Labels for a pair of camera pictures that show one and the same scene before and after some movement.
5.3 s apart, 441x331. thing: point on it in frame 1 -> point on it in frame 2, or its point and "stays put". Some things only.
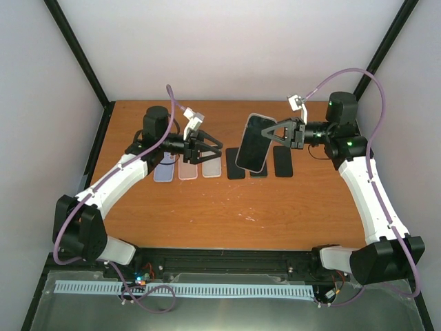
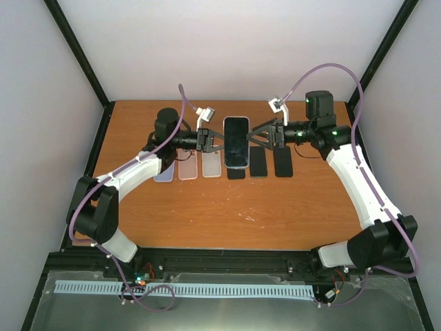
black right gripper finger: (289, 132) -> (267, 124)
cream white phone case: (211, 168) stays put
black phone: (233, 171) stays put
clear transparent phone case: (254, 145) -> (236, 146)
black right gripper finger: (286, 141) -> (249, 137)
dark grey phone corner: (255, 145) -> (236, 146)
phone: (187, 171) stays put
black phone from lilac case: (282, 161) stays put
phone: (165, 172) stays put
